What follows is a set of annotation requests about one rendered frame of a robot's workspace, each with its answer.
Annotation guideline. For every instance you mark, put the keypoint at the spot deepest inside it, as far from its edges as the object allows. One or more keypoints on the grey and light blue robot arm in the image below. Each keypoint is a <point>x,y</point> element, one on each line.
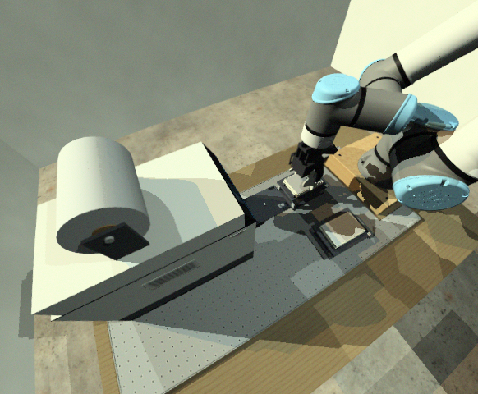
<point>416,159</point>

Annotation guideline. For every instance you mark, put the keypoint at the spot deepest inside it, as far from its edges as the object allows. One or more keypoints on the white roll of foil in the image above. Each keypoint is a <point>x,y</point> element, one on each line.
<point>97,185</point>

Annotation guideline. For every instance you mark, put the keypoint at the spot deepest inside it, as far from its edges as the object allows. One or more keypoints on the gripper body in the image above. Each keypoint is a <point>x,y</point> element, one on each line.
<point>303,165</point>

